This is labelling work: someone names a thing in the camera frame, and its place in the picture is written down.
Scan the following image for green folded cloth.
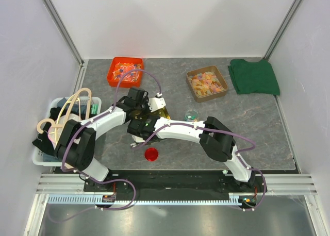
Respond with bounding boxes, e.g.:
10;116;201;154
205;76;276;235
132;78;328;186
228;59;280;96

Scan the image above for white cable duct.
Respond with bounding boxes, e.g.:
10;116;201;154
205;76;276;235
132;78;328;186
47;194;255;206

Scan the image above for red jar lid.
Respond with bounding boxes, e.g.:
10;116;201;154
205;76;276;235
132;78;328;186
144;148;159;161

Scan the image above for brown gummy candy box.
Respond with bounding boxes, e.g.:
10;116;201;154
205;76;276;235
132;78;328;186
186;65;228;103

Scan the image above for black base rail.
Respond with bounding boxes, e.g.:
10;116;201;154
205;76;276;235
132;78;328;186
84;170;267;194

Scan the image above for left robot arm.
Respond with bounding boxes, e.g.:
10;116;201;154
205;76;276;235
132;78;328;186
55;87;150;191

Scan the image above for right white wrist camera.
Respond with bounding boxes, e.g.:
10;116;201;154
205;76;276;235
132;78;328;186
130;136;145;147

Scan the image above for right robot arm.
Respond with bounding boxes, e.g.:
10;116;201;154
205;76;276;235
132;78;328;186
127;116;256;192

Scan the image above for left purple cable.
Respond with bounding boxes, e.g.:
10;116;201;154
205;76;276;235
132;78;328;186
46;69;163;223

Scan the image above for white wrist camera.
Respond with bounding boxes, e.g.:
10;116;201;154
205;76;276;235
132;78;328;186
130;136;145;147
148;92;166;112

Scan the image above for clear glass jar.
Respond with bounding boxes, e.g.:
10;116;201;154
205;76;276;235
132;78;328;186
184;110;199;122

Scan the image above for orange candy box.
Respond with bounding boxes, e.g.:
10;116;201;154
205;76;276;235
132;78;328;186
107;57;144;88

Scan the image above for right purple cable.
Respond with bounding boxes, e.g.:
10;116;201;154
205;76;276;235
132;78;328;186
131;125;267;212

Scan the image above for white laundry basket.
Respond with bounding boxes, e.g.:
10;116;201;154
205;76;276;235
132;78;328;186
32;96;102;167

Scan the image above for purple cable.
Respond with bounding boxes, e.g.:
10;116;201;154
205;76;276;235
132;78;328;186
46;69;163;223
131;125;267;212

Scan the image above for star candy tin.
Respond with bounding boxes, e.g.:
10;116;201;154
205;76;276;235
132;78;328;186
134;107;171;120

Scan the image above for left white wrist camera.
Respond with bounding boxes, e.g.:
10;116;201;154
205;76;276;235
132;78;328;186
148;92;166;112

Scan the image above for beige clothes hanger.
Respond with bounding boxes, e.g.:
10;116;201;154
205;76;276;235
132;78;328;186
36;88;92;170

